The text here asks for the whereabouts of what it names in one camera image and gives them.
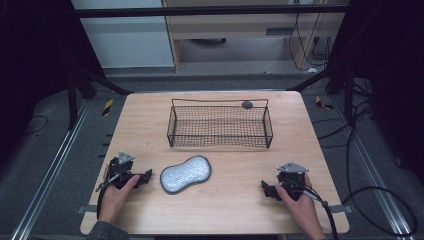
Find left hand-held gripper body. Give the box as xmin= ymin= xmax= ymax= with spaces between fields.
xmin=105 ymin=151 xmax=144 ymax=190

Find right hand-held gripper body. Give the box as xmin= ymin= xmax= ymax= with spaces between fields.
xmin=275 ymin=161 xmax=310 ymax=202

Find silver peanut-shaped scouring pad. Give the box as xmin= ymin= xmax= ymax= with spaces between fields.
xmin=159 ymin=155 xmax=213 ymax=195

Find black wire mesh basket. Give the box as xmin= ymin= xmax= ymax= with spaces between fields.
xmin=166 ymin=98 xmax=274 ymax=149

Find person's right hand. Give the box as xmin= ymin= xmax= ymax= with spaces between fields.
xmin=274 ymin=174 xmax=324 ymax=234

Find person's left hand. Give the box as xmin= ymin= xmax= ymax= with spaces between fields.
xmin=97 ymin=174 xmax=141 ymax=225

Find yellow black striped tape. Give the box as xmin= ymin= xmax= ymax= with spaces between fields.
xmin=101 ymin=98 xmax=115 ymax=117
xmin=314 ymin=95 xmax=335 ymax=111

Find black metal stand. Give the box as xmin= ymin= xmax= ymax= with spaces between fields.
xmin=65 ymin=63 xmax=135 ymax=132
xmin=286 ymin=63 xmax=356 ymax=122

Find white cabinet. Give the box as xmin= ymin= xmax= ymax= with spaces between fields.
xmin=71 ymin=0 xmax=176 ymax=70

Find dark curtain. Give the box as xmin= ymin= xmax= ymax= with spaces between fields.
xmin=0 ymin=0 xmax=105 ymax=168
xmin=327 ymin=0 xmax=424 ymax=186

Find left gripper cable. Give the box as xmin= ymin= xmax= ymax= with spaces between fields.
xmin=95 ymin=173 xmax=121 ymax=220

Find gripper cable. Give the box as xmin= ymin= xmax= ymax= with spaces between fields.
xmin=95 ymin=173 xmax=121 ymax=220
xmin=285 ymin=178 xmax=340 ymax=240

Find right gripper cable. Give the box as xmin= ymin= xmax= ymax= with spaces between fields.
xmin=285 ymin=178 xmax=340 ymax=240

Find grey table bracket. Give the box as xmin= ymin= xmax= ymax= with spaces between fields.
xmin=327 ymin=204 xmax=353 ymax=215
xmin=76 ymin=204 xmax=98 ymax=215

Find aluminium floor rail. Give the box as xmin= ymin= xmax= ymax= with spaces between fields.
xmin=11 ymin=99 xmax=92 ymax=240
xmin=331 ymin=95 xmax=416 ymax=240

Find thin black floor cable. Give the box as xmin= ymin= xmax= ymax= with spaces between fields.
xmin=24 ymin=114 xmax=50 ymax=136

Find black looped floor cable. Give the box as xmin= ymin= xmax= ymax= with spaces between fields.
xmin=342 ymin=185 xmax=419 ymax=238

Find black hanging desk cables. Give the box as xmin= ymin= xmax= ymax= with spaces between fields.
xmin=287 ymin=11 xmax=334 ymax=72

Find black horizontal frame bar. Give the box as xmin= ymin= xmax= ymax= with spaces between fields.
xmin=74 ymin=4 xmax=350 ymax=18

